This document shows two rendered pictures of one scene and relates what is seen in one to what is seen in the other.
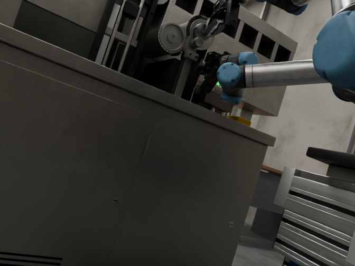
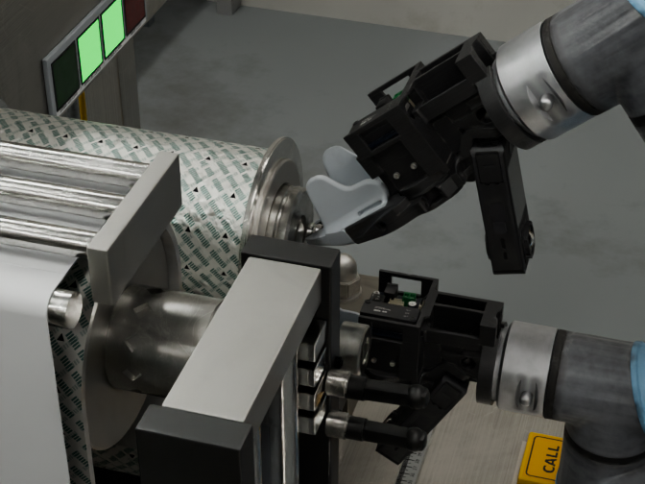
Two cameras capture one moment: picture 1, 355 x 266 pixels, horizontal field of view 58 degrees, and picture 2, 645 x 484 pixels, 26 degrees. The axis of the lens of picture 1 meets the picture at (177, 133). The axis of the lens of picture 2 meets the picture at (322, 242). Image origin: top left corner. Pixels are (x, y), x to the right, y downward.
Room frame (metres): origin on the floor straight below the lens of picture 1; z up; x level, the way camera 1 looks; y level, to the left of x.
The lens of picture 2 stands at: (0.72, 0.64, 1.86)
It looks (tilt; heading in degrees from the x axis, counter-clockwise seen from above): 35 degrees down; 315
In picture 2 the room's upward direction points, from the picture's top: straight up
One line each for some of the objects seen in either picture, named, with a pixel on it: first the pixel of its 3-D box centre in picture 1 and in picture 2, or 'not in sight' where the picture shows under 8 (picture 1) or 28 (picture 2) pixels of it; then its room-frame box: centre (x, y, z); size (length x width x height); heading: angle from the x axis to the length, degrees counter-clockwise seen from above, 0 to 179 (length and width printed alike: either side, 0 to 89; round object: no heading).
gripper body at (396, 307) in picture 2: (217, 64); (429, 344); (1.31, -0.07, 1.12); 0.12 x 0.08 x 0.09; 29
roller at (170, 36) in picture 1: (159, 41); not in sight; (1.44, 0.20, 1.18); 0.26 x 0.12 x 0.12; 29
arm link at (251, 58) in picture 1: (242, 63); (617, 388); (1.17, -0.15, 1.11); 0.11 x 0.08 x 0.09; 29
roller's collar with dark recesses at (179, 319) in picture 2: not in sight; (171, 344); (1.24, 0.25, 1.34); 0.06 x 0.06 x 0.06; 29
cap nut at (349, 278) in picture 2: not in sight; (344, 273); (1.49, -0.16, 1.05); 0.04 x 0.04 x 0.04
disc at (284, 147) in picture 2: (201, 32); (272, 230); (1.38, 0.04, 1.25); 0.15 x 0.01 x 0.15; 119
